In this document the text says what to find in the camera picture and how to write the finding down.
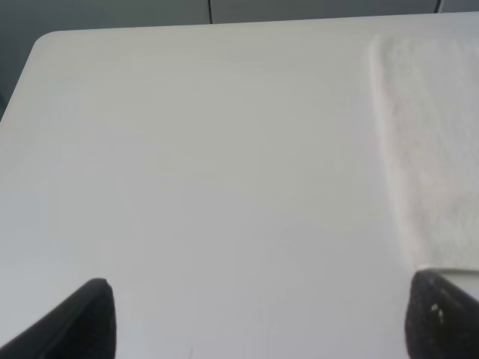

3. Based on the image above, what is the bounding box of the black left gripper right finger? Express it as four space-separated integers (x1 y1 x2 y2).
406 270 478 359

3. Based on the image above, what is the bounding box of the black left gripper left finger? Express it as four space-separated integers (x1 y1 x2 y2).
1 278 117 358

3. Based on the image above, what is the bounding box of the white towel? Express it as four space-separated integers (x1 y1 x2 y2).
369 37 478 271

